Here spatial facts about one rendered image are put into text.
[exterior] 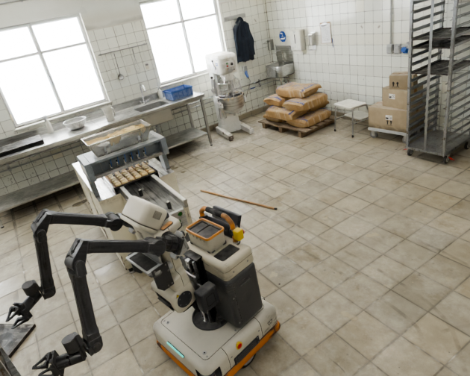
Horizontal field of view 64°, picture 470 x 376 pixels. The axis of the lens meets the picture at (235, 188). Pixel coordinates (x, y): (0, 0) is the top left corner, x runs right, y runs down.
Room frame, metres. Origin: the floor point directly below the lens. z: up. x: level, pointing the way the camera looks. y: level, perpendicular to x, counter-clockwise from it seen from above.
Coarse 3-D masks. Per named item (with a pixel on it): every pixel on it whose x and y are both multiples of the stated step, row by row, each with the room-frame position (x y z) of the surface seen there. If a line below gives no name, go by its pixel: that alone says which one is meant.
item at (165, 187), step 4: (148, 176) 3.16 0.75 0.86; (152, 176) 3.05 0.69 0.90; (156, 176) 3.03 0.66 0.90; (152, 180) 3.08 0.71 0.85; (156, 180) 2.97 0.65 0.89; (160, 180) 2.93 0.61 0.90; (160, 184) 2.89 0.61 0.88; (164, 184) 2.83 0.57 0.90; (164, 188) 2.82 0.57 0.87; (168, 188) 2.74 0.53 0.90; (168, 192) 2.76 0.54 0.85; (172, 192) 2.64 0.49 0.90; (176, 192) 2.63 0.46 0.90; (172, 196) 2.67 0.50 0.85; (176, 196) 2.58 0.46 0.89; (180, 196) 2.55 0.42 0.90; (176, 200) 2.61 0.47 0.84; (180, 200) 2.53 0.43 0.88; (184, 200) 2.46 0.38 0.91; (184, 204) 2.47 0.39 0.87
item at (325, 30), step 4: (320, 24) 6.41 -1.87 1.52; (324, 24) 6.33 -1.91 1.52; (328, 24) 6.25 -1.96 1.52; (320, 28) 6.42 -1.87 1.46; (324, 28) 6.34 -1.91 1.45; (328, 28) 6.26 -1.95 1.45; (324, 32) 6.35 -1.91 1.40; (328, 32) 6.26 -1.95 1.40; (324, 36) 6.35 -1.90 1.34; (328, 36) 6.26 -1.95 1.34; (324, 40) 6.36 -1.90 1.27; (328, 40) 6.26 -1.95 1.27; (332, 40) 6.19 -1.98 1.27
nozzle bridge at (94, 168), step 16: (144, 144) 3.12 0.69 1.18; (160, 144) 3.21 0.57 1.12; (80, 160) 3.04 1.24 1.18; (96, 160) 2.94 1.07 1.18; (112, 160) 3.07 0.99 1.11; (128, 160) 3.13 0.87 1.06; (144, 160) 3.14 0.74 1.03; (160, 160) 3.37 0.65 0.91; (96, 176) 2.94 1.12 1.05; (96, 192) 2.99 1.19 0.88
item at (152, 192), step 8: (144, 184) 3.05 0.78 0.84; (152, 184) 3.01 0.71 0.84; (136, 192) 2.91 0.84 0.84; (144, 192) 2.88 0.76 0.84; (152, 192) 2.84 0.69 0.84; (160, 192) 2.81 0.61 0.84; (152, 200) 2.70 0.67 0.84; (160, 200) 2.67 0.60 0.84; (168, 200) 2.65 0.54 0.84; (168, 208) 2.50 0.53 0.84; (176, 208) 2.48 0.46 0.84; (184, 208) 2.49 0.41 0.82
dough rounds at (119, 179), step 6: (132, 168) 3.29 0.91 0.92; (138, 168) 3.26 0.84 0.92; (144, 168) 3.23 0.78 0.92; (150, 168) 3.20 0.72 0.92; (120, 174) 3.23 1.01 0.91; (126, 174) 3.18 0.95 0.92; (132, 174) 3.16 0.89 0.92; (138, 174) 3.12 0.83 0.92; (144, 174) 3.09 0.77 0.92; (108, 180) 3.17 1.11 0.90; (114, 180) 3.09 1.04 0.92; (120, 180) 3.07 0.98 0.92; (126, 180) 3.03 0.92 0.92; (132, 180) 3.03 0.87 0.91; (114, 186) 3.00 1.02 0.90
